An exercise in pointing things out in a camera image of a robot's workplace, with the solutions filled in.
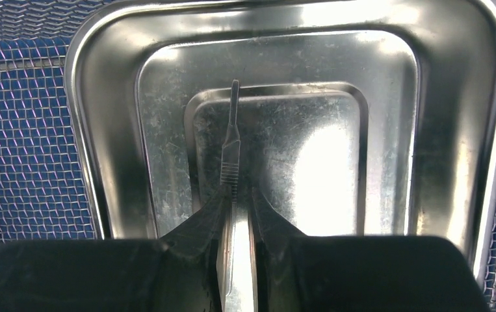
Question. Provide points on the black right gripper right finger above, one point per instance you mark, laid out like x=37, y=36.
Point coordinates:
x=298, y=272

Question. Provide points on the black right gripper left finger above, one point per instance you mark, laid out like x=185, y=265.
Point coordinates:
x=174, y=273

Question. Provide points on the steel scalpel handle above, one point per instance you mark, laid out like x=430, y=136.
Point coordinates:
x=236, y=263

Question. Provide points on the small steel instrument pan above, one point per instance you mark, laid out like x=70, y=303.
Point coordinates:
x=356, y=117

